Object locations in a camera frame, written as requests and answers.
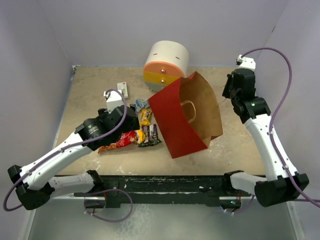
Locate red candy snack bag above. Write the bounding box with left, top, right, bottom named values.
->
left=97, top=130, right=137, bottom=154

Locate yellow candy packet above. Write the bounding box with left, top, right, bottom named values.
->
left=139, top=108, right=153, bottom=127
left=134, top=129, right=146, bottom=144

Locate purple candy packet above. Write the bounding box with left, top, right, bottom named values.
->
left=141, top=125, right=150, bottom=144

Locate dark brown candy packet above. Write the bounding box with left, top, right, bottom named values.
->
left=138, top=124, right=162, bottom=148

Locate red brown paper bag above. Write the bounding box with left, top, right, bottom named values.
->
left=148, top=71, right=223, bottom=159

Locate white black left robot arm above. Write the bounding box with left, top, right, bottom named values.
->
left=7, top=105, right=140, bottom=210

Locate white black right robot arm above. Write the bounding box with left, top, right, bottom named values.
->
left=222, top=68, right=309, bottom=207

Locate small white green box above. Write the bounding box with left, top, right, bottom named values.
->
left=117, top=82, right=129, bottom=99

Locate round white mini drawer chest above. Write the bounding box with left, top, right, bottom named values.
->
left=143, top=40, right=189, bottom=92

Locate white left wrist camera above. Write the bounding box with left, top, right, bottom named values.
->
left=103, top=90, right=124, bottom=114

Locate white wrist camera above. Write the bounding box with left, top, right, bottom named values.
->
left=236, top=54, right=256, bottom=72
left=103, top=90, right=124, bottom=114

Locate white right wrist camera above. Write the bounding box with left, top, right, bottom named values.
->
left=236, top=54, right=256, bottom=72

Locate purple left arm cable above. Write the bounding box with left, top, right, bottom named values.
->
left=2, top=88, right=128, bottom=213

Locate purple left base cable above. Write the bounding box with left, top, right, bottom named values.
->
left=83, top=187, right=134, bottom=222

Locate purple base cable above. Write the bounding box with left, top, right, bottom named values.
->
left=83, top=187, right=134, bottom=222
left=223, top=193, right=255, bottom=216

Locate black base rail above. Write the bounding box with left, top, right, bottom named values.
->
left=74, top=175, right=249, bottom=209

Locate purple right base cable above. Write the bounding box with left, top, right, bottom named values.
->
left=223, top=193, right=255, bottom=216

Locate aluminium side rail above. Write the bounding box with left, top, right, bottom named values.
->
left=286, top=201, right=305, bottom=240

